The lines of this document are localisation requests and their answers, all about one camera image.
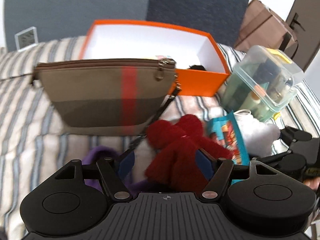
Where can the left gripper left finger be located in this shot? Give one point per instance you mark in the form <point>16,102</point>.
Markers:
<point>112,173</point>

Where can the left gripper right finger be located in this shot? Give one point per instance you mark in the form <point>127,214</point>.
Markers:
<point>217,172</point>

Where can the teal tissue pack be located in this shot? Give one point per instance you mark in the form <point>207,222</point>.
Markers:
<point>225,131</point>

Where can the red plush toy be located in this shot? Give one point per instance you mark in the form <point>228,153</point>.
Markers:
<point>175,162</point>

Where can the purple soft cloth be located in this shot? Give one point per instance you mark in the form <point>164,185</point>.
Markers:
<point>100,154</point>

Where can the person's right hand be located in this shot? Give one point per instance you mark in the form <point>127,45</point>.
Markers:
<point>313,183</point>

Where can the white plush toy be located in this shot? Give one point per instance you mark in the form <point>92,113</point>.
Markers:
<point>258,137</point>

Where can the olive striped zipper pouch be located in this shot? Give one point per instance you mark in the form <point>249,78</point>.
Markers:
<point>108,97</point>

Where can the orange cardboard box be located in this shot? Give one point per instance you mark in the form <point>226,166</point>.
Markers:
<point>200,64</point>

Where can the brown paper shopping bag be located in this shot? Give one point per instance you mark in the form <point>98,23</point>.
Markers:
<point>262,26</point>

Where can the dark brown door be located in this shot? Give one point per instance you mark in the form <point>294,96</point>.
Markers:
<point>304,21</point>

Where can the small white desk clock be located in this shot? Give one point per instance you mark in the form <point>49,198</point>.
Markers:
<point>26,39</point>

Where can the clear plastic box yellow handle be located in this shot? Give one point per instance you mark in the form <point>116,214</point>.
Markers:
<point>264,82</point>

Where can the dark blue wall panel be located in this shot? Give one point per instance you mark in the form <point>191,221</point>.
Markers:
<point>221,18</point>

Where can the light grey wall panel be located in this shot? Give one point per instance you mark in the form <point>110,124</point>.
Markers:
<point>55,19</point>

